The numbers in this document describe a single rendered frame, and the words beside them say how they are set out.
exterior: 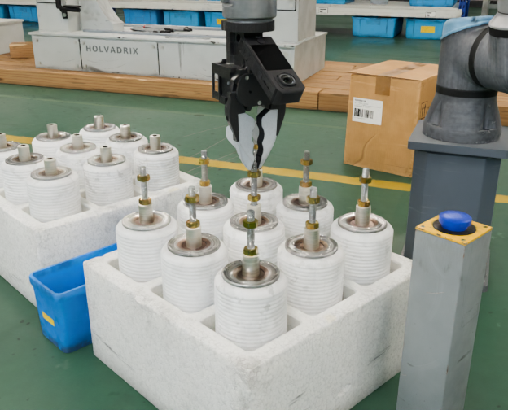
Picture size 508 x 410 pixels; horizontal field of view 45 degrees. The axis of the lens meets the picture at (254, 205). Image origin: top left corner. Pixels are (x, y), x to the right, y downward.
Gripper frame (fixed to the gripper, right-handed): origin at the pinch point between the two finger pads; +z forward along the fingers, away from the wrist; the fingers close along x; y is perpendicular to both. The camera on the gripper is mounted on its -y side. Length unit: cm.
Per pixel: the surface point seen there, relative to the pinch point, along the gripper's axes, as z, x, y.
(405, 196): 35, -75, 45
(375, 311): 19.7, -10.4, -16.8
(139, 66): 23, -59, 221
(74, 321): 29.3, 25.5, 17.4
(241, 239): 10.8, 3.8, -2.3
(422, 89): 8, -88, 57
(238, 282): 9.7, 11.3, -15.3
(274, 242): 11.8, -1.0, -3.9
